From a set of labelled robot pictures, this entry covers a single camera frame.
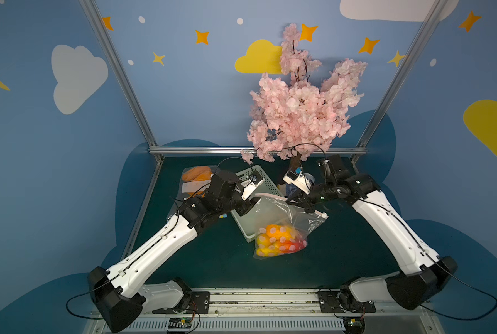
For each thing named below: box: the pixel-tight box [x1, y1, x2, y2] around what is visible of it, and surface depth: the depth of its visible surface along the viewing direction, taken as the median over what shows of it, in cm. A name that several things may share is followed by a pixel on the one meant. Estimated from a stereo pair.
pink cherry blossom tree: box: [239, 23, 368, 163], surface depth 67 cm
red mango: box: [285, 238, 308, 253], surface depth 81 cm
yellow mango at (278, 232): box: [258, 224, 293, 240], surface depth 79 cm
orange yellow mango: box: [256, 241, 294, 257], surface depth 81 cm
